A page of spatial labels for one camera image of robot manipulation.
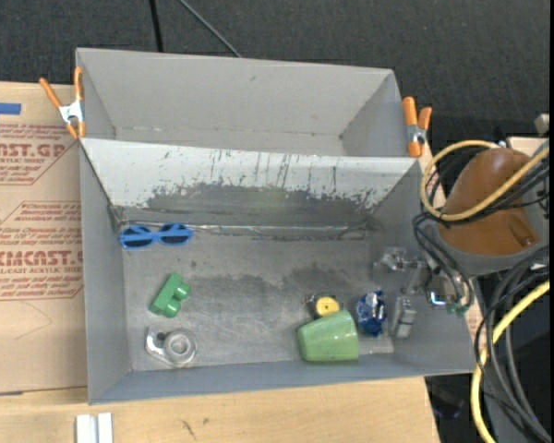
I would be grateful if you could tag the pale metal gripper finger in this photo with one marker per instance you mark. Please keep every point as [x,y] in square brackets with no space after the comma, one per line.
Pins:
[397,261]
[404,316]

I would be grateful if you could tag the blue shiny crumpled packet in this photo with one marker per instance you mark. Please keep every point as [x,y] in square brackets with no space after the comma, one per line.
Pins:
[368,314]

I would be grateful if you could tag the yellow and black tape measure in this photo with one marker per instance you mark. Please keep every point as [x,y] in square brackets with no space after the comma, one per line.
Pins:
[325,306]

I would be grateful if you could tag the light green cup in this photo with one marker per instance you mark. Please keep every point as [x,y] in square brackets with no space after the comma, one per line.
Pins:
[328,339]

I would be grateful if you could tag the grey metal bin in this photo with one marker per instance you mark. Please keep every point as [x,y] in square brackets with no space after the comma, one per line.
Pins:
[258,270]

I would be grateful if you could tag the green toy building block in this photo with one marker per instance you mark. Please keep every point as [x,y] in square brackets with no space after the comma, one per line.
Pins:
[168,293]

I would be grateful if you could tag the blue sunglasses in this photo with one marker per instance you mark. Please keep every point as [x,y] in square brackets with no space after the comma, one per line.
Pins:
[157,235]

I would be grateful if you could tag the brown cardboard board red print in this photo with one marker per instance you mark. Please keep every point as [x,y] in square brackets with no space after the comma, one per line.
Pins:
[32,247]

